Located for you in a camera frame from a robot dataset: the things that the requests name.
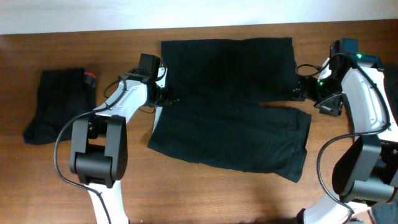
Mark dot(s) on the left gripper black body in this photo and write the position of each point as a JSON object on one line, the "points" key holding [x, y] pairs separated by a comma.
{"points": [[163, 96]]}

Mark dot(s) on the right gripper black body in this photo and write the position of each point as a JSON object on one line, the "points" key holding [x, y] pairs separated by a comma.
{"points": [[326, 94]]}

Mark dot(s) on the dark green shorts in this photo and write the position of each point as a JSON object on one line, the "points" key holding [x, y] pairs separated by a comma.
{"points": [[224, 111]]}

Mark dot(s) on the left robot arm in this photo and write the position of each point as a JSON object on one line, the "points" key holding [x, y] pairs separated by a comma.
{"points": [[99, 151]]}

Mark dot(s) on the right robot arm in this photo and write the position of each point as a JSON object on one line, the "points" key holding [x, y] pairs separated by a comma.
{"points": [[365, 177]]}

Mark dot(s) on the dark grey clothes pile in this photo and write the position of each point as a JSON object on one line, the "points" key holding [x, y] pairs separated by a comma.
{"points": [[387, 213]]}

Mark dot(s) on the folded black shorts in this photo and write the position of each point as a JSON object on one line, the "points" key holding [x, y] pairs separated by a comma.
{"points": [[62, 95]]}

